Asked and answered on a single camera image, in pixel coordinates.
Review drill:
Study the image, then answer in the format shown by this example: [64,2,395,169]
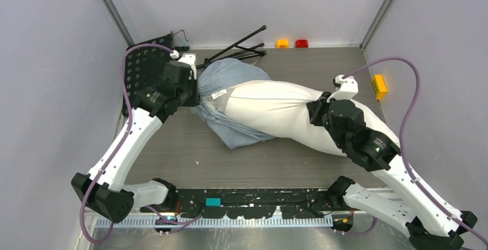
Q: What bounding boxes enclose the yellow orange round block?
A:
[276,39,289,48]

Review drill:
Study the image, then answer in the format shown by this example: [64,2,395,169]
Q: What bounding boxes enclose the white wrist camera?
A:
[170,50,197,80]
[327,75,359,103]

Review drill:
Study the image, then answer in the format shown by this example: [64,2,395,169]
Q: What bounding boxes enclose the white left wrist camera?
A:
[170,50,197,80]

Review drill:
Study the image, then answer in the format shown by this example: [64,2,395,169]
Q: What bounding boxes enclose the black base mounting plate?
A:
[151,188,358,219]

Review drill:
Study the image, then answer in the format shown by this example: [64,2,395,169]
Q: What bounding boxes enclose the yellow rectangular block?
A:
[372,74,388,100]

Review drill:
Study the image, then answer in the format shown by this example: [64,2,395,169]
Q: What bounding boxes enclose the blue beige patchwork pillowcase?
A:
[194,58,277,150]

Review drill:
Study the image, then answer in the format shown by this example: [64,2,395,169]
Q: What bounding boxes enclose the black perforated music stand tray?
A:
[124,47,172,106]

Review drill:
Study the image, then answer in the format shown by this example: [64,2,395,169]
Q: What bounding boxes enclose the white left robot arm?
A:
[71,56,199,224]

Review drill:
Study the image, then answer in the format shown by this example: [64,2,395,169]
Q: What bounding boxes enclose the black folding stand legs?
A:
[171,25,268,70]

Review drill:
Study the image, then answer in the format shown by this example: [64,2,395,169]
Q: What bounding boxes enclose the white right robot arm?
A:
[306,92,478,249]

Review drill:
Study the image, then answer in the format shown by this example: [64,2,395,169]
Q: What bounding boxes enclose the teal block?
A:
[205,198,221,207]

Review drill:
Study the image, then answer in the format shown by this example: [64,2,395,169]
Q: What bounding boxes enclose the red block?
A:
[295,39,308,48]

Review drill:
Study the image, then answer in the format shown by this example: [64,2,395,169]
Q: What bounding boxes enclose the white pillow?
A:
[210,79,401,157]

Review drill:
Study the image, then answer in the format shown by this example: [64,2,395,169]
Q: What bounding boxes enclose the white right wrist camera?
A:
[327,75,359,103]

